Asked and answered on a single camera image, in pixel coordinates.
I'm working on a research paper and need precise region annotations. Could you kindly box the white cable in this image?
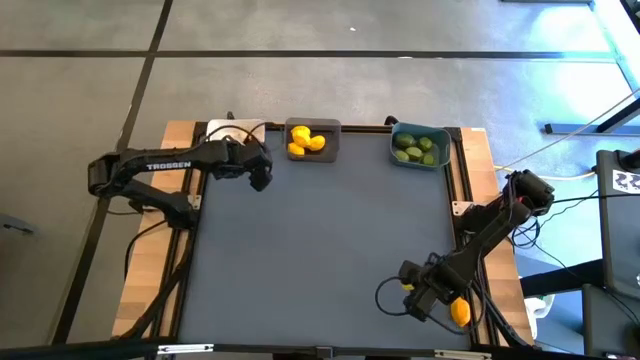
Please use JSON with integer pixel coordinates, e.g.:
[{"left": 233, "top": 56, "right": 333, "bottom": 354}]
[{"left": 499, "top": 88, "right": 640, "bottom": 171}]

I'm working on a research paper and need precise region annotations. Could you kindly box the teal plastic basket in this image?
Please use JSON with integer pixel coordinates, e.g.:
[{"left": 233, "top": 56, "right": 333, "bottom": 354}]
[{"left": 389, "top": 122, "right": 453, "bottom": 172}]

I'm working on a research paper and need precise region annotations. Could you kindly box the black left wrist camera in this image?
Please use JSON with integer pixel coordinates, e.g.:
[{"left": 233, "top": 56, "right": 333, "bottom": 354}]
[{"left": 248, "top": 167, "right": 274, "bottom": 193}]

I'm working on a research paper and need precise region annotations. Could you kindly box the plain black box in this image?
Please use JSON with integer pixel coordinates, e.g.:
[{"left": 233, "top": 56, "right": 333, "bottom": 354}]
[{"left": 581, "top": 283, "right": 640, "bottom": 359}]

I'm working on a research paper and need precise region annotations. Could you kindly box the dark grey table mat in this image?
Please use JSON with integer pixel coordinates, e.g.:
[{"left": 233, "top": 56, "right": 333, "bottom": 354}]
[{"left": 178, "top": 130, "right": 474, "bottom": 350}]

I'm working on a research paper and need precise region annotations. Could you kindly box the black case with white print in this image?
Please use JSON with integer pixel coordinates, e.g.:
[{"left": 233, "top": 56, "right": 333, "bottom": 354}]
[{"left": 595, "top": 148, "right": 640, "bottom": 301}]

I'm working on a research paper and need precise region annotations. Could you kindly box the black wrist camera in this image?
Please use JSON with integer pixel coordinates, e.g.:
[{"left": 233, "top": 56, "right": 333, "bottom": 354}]
[
  {"left": 403, "top": 293, "right": 437, "bottom": 323},
  {"left": 248, "top": 167, "right": 274, "bottom": 193}
]

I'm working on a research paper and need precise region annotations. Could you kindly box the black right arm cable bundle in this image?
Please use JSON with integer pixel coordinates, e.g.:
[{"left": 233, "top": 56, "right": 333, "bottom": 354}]
[{"left": 507, "top": 213, "right": 544, "bottom": 251}]

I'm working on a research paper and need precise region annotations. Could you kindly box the white plastic basket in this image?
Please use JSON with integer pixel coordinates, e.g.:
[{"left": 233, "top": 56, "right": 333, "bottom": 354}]
[{"left": 206, "top": 118, "right": 267, "bottom": 146}]

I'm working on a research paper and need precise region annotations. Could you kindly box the grey floor object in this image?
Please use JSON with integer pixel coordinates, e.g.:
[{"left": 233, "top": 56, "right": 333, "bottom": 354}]
[{"left": 0, "top": 212, "right": 40, "bottom": 236}]

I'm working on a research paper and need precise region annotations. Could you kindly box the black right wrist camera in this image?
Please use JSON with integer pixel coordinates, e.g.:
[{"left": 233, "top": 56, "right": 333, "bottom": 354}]
[{"left": 403, "top": 293, "right": 437, "bottom": 323}]

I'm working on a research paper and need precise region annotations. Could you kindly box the grey plastic basket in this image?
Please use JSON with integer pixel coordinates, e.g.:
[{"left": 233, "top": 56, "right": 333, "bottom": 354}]
[{"left": 284, "top": 117, "right": 343, "bottom": 164}]

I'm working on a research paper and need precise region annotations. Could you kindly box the silver bracket plate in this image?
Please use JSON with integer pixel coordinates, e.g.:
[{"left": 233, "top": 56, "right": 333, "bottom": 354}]
[
  {"left": 433, "top": 349, "right": 494, "bottom": 360},
  {"left": 156, "top": 343, "right": 215, "bottom": 355}
]

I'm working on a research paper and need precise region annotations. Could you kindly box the black metal floor stand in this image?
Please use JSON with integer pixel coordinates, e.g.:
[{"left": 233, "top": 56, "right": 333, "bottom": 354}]
[{"left": 543, "top": 97, "right": 640, "bottom": 136}]

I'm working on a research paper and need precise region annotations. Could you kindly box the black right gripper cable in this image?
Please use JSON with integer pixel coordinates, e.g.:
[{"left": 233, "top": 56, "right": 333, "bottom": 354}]
[{"left": 374, "top": 276, "right": 454, "bottom": 336}]

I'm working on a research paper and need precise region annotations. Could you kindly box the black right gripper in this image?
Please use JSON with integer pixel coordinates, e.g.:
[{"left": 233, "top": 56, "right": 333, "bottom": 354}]
[{"left": 398, "top": 253, "right": 473, "bottom": 302}]

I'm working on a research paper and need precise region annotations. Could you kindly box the black rig beam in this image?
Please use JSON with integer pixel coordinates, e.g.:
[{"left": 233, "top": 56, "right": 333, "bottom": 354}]
[{"left": 0, "top": 338, "right": 640, "bottom": 360}]

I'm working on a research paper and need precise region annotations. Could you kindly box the orange-yellow lemon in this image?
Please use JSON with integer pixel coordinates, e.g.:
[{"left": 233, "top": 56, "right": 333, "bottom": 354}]
[{"left": 450, "top": 297, "right": 472, "bottom": 329}]

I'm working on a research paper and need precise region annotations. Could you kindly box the black diagonal floor beam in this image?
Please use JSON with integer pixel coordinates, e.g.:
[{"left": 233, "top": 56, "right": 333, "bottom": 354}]
[{"left": 519, "top": 258, "right": 604, "bottom": 297}]

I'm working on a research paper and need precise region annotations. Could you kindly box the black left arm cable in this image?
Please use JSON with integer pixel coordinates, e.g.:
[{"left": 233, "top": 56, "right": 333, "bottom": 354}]
[{"left": 203, "top": 121, "right": 269, "bottom": 151}]

